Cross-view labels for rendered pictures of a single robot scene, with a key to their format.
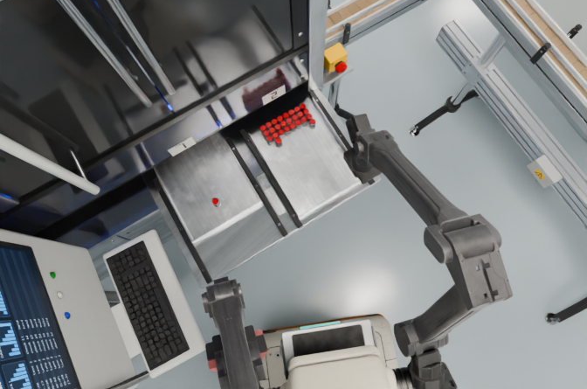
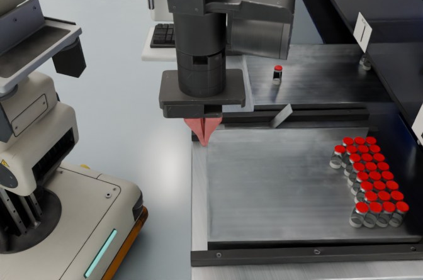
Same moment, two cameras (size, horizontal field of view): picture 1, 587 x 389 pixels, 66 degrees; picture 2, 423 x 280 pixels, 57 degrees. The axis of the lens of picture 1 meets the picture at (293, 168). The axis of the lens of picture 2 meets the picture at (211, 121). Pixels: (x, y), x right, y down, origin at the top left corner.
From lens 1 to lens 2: 117 cm
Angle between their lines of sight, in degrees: 57
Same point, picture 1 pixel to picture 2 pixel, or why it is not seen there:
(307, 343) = (50, 37)
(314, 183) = (246, 180)
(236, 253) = not seen: hidden behind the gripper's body
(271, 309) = (162, 245)
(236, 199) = (272, 97)
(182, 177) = (327, 68)
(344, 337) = (15, 61)
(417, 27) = not seen: outside the picture
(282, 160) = (306, 158)
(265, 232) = not seen: hidden behind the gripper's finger
